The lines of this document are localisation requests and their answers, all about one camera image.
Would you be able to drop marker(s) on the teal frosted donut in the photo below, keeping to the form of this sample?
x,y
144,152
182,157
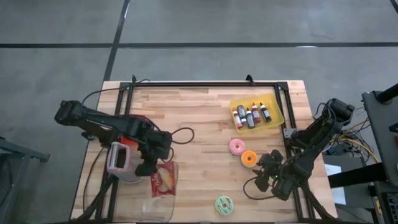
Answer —
x,y
219,207

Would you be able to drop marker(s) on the red food colouring bottle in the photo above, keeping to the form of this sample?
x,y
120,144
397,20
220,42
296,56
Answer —
x,y
237,120
256,113

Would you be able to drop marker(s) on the white paper sheet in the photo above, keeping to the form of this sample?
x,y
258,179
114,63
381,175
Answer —
x,y
334,174

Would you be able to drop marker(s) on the black food colouring bottle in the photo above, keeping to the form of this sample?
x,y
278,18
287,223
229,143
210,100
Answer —
x,y
241,112
265,112
250,119

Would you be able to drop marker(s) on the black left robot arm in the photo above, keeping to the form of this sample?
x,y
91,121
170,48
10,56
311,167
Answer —
x,y
93,119

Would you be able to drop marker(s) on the red popcorn packet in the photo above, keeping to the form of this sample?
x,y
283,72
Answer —
x,y
163,180

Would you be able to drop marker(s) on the yellow translucent plastic bin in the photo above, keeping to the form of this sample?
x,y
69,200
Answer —
x,y
276,124

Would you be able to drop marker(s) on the grey metal bracket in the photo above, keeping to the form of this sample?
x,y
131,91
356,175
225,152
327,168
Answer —
x,y
289,133

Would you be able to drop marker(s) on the black aluminium rig frame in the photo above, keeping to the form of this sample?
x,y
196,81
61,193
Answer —
x,y
202,84

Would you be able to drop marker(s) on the grey equipment cart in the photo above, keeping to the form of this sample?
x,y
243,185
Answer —
x,y
379,130

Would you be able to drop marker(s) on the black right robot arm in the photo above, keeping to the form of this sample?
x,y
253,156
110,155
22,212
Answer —
x,y
317,133

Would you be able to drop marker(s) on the orange frosted donut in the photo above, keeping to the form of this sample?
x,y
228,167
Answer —
x,y
245,161

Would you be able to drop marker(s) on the pink frosted donut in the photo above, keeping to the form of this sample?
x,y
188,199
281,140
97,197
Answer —
x,y
232,148

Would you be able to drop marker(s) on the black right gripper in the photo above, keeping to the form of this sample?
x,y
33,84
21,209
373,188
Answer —
x,y
283,182

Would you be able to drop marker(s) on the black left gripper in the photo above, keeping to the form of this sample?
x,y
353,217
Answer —
x,y
155,146

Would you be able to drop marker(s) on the clear plastic container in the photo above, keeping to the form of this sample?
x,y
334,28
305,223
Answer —
x,y
158,208

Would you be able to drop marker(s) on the red plastic mesh basket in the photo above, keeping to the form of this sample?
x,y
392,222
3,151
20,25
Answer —
x,y
128,140

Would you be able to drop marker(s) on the grey side table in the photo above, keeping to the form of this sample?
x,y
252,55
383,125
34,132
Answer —
x,y
18,151

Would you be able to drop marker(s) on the black frame clip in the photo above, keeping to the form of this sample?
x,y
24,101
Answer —
x,y
133,79
249,80

